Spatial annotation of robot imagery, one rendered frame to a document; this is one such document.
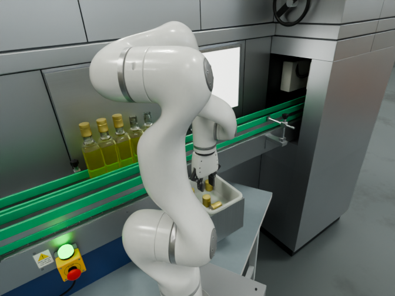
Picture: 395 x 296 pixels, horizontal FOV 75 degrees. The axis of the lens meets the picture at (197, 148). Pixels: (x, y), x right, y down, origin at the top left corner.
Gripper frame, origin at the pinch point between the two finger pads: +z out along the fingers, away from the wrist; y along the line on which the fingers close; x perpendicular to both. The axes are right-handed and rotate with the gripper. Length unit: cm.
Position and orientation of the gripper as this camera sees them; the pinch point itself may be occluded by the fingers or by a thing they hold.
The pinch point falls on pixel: (206, 183)
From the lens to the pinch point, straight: 103.6
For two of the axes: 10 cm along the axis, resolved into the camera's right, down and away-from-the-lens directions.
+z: 0.4, 8.7, 4.8
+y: -8.0, 3.2, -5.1
